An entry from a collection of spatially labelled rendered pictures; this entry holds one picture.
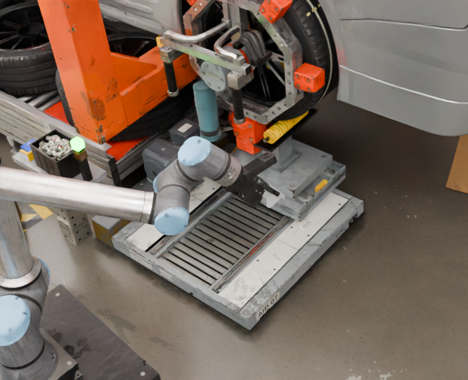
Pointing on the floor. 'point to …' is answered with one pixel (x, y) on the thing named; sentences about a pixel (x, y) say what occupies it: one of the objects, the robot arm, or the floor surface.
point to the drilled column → (73, 225)
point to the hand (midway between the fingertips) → (282, 194)
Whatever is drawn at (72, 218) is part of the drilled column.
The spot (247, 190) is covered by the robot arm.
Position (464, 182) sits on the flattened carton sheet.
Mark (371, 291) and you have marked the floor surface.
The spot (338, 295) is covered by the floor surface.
